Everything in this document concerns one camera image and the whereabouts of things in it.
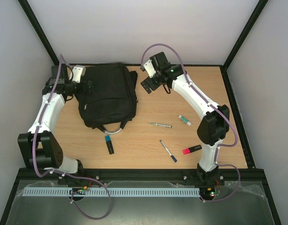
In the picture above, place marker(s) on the blue black highlighter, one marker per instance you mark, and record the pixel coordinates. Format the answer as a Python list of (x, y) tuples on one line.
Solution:
[(109, 144)]

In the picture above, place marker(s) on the pink black highlighter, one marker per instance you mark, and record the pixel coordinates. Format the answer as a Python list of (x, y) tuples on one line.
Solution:
[(192, 149)]

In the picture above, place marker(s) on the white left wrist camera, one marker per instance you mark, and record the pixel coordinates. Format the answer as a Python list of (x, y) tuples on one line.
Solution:
[(77, 73)]

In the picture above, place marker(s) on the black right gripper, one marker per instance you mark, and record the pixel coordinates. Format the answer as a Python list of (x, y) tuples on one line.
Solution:
[(148, 85)]

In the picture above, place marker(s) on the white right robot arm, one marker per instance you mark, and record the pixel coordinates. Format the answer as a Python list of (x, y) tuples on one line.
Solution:
[(213, 126)]

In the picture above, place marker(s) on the black student backpack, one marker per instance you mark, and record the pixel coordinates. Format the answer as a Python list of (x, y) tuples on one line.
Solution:
[(113, 100)]

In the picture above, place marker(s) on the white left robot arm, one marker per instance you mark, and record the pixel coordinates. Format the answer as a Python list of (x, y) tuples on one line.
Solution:
[(39, 147)]

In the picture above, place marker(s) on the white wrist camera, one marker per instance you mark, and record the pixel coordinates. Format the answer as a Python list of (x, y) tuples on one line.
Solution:
[(77, 73), (149, 68)]

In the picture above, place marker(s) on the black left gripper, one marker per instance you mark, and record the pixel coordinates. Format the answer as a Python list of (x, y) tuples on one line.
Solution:
[(90, 89)]

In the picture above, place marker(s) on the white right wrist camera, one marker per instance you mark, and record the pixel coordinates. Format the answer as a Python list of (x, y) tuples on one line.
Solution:
[(149, 68)]

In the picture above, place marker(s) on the black aluminium frame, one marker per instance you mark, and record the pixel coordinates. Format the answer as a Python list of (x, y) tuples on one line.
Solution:
[(251, 173)]

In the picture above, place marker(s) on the light blue cable duct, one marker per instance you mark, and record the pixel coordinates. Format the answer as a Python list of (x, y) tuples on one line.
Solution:
[(113, 192)]

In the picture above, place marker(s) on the blue capped white marker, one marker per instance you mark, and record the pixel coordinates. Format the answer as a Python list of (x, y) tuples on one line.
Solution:
[(166, 148)]

